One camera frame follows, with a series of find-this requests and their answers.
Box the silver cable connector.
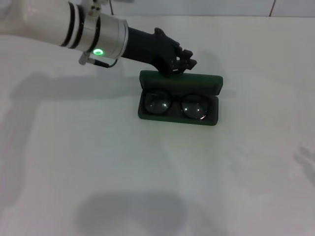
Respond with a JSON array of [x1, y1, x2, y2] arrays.
[[78, 52, 92, 65]]

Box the black thin-framed glasses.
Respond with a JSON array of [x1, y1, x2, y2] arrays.
[[144, 90, 210, 121]]

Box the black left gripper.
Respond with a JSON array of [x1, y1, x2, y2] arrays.
[[120, 27, 198, 78]]

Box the green glasses case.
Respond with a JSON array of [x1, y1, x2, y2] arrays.
[[137, 70, 224, 127]]

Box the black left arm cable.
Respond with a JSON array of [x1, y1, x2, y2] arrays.
[[89, 56, 119, 68]]

